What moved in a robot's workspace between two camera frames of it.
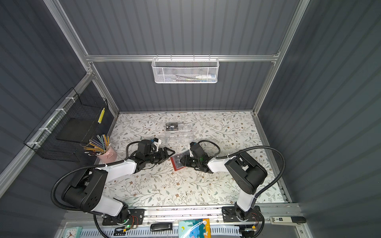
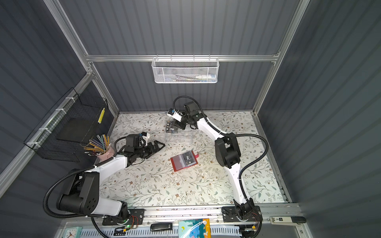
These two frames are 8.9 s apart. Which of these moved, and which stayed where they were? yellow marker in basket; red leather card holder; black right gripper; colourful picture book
Moved: black right gripper
Stayed: colourful picture book; red leather card holder; yellow marker in basket
